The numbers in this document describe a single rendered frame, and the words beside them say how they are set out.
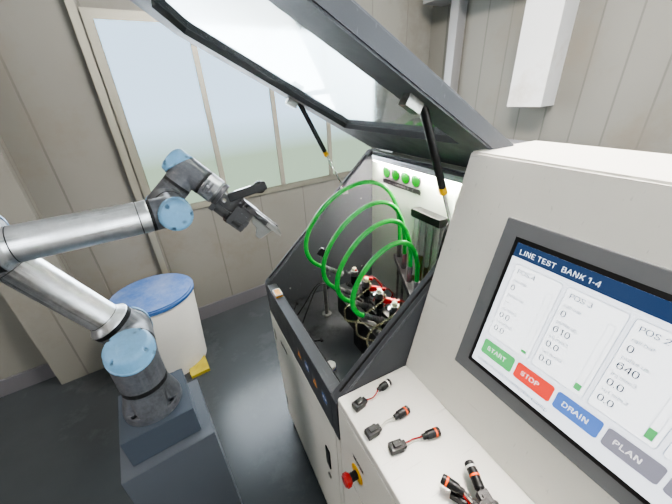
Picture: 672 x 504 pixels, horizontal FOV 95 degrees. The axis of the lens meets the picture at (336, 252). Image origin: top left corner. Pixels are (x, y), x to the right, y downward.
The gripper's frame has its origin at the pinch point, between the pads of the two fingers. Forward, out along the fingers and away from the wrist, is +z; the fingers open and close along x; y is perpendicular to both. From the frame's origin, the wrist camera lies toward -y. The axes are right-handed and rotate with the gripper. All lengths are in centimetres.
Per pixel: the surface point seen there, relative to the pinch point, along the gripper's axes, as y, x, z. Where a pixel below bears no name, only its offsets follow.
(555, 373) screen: -14, 60, 44
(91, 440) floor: 166, -77, 2
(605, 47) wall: -212, -77, 104
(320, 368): 24.5, 16.3, 32.7
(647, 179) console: -42, 64, 26
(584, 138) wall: -175, -86, 144
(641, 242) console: -35, 65, 31
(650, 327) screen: -26, 69, 38
